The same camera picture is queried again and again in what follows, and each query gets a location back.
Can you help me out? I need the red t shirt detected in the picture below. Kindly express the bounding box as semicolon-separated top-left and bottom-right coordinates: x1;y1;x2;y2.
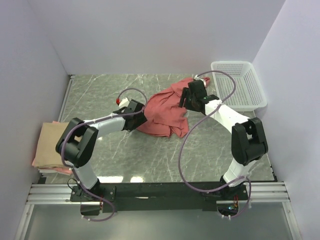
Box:
136;76;211;139

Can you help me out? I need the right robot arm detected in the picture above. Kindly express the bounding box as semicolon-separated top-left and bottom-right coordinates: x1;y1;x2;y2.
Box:
178;80;268;200

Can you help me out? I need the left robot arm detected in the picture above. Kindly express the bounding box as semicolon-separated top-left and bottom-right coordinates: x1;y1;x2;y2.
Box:
55;99;147;201

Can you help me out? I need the white plastic basket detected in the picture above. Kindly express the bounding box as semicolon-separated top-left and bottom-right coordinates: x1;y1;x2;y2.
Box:
210;61;267;112

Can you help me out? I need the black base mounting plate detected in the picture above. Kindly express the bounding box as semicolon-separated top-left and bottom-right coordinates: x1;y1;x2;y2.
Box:
70;182;249;216

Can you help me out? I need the folded pink t shirt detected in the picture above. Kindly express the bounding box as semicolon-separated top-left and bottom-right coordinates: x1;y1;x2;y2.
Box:
31;120;76;176

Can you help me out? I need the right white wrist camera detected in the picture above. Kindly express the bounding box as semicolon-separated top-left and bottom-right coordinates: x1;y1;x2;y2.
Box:
193;75;210;88

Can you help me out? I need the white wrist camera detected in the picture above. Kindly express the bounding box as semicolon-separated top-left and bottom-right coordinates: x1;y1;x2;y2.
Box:
118;97;130;109
193;75;210;88

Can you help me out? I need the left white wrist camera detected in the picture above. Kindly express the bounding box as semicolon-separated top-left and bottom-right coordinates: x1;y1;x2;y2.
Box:
118;97;130;109

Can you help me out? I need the aluminium rail frame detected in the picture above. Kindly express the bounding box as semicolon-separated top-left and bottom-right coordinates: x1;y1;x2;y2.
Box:
15;181;302;240

